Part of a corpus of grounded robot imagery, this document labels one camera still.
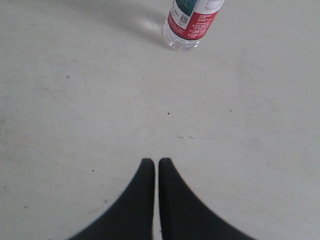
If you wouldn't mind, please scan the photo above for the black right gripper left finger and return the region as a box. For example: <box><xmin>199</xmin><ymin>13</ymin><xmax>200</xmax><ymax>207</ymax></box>
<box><xmin>71</xmin><ymin>158</ymin><xmax>155</xmax><ymax>240</ymax></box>

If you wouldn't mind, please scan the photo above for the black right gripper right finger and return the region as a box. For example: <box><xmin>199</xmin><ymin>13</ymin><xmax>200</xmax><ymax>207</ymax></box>
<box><xmin>158</xmin><ymin>158</ymin><xmax>252</xmax><ymax>240</ymax></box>

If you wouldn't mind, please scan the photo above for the clear water bottle red cap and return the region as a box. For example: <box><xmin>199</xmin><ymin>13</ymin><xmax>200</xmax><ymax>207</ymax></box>
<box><xmin>163</xmin><ymin>0</ymin><xmax>225</xmax><ymax>52</ymax></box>

